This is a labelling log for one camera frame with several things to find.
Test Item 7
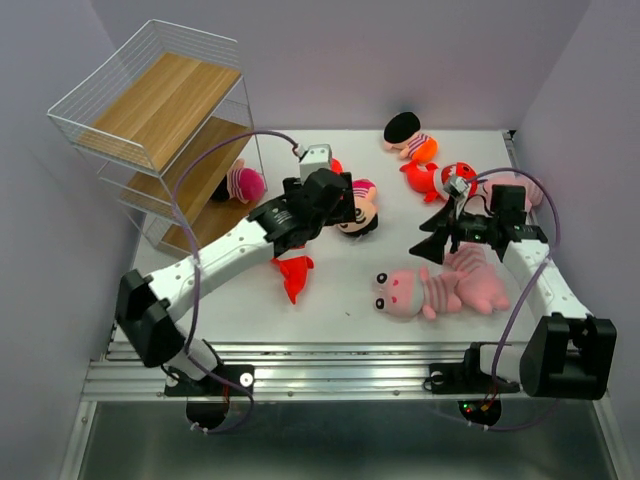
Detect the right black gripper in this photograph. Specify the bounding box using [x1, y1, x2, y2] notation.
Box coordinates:
[408, 194, 498, 263]

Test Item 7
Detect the boy doll pink hat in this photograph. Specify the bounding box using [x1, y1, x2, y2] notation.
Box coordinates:
[336, 178, 379, 238]
[210, 158, 266, 204]

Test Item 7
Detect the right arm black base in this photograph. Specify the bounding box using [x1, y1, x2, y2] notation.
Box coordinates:
[422, 342, 520, 431]

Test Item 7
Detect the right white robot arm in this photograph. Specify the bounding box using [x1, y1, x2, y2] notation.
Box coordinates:
[409, 177, 617, 400]

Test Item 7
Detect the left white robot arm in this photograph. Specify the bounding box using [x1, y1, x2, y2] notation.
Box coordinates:
[115, 168, 355, 368]

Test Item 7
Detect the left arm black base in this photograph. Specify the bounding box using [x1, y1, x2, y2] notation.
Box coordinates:
[160, 363, 256, 436]

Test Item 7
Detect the red whale plush back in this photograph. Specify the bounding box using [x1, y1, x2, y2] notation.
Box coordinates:
[330, 158, 344, 174]

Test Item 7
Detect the red shark plush right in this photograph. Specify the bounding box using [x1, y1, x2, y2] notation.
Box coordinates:
[398, 159, 479, 204]

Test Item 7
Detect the red shark plush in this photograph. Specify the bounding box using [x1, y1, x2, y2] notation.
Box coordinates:
[398, 159, 479, 204]
[271, 246, 315, 305]

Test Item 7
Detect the pink plush lying right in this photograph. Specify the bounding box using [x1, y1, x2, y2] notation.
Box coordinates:
[445, 243, 510, 315]

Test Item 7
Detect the pink frog plush striped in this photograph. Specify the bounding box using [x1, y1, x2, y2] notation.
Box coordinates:
[374, 267, 466, 321]

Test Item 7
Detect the red shark plush left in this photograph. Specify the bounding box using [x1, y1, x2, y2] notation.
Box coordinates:
[271, 246, 315, 305]

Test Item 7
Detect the boy doll black hair orange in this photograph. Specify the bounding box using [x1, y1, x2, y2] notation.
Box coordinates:
[383, 111, 439, 164]

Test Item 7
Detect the pink plush far right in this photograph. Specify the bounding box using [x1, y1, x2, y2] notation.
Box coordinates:
[478, 172, 544, 213]

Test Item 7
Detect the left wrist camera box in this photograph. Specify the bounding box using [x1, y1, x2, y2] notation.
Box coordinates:
[299, 144, 333, 183]

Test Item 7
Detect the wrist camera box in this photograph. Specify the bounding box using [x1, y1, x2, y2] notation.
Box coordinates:
[443, 175, 472, 201]
[299, 144, 333, 183]

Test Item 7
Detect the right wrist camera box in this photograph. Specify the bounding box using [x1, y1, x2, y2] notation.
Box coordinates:
[443, 175, 472, 201]

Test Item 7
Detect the aluminium rail frame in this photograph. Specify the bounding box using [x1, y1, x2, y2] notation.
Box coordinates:
[82, 341, 609, 404]

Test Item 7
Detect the white wire wooden shelf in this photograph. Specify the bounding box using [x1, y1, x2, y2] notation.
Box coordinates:
[47, 19, 263, 257]

